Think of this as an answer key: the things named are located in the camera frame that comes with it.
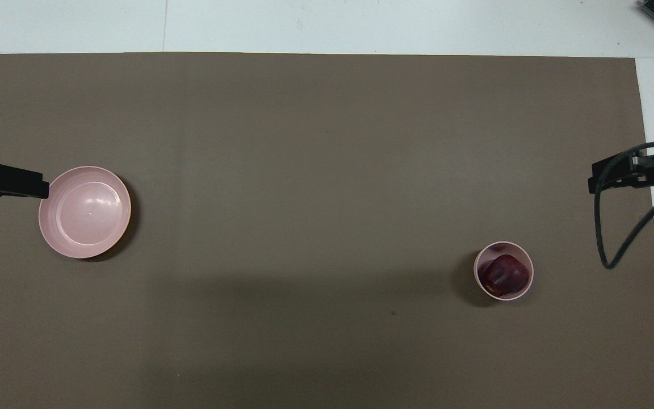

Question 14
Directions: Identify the dark red apple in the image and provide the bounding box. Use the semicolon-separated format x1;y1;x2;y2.
484;253;529;297

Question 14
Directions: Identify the pink plate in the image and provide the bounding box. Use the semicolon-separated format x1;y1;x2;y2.
39;166;132;260

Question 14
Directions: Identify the pink bowl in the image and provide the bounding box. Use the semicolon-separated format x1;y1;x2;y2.
473;241;534;302

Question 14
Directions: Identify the brown table mat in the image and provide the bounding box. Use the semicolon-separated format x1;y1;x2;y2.
0;52;654;409

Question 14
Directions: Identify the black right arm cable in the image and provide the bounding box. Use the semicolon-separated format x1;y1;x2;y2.
594;139;654;270

